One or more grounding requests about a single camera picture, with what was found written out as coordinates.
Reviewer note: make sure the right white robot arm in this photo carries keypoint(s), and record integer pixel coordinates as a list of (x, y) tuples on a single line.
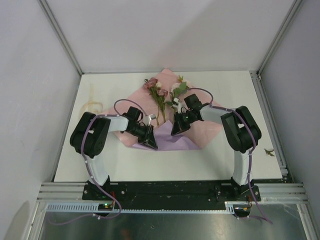
[(241, 131)]

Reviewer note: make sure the dark pink rose stem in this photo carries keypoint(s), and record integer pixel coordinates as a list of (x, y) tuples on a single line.
[(159, 95)]

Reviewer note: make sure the light pink rose stem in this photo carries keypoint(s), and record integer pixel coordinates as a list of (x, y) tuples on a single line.
[(177, 89)]

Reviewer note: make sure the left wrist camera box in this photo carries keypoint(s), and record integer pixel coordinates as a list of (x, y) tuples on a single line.
[(150, 118)]

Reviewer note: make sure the white cable duct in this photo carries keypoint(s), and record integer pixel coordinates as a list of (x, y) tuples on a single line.
[(69, 207)]

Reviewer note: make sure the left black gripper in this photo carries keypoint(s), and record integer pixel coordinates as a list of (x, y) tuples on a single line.
[(148, 139)]

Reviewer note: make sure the aluminium frame rail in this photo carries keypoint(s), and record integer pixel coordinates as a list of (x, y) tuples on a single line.
[(61, 192)]

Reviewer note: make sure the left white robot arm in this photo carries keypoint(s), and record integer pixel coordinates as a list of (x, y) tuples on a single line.
[(90, 134)]

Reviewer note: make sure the cream ribbon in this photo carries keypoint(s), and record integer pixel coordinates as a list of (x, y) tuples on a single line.
[(91, 105)]

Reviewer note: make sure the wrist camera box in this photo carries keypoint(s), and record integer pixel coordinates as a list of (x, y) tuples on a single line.
[(150, 118), (176, 104)]

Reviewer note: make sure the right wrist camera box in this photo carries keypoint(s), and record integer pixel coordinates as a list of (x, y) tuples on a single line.
[(176, 104)]

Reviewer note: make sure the pink wrapping paper sheet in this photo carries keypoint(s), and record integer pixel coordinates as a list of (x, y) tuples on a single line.
[(200, 134)]

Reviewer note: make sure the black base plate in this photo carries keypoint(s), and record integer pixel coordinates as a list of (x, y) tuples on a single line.
[(171, 195)]

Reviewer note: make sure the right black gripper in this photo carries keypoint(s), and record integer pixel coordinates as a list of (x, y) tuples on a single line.
[(179, 127)]

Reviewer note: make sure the small dry leaf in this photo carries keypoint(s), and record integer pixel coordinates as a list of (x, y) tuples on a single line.
[(270, 152)]

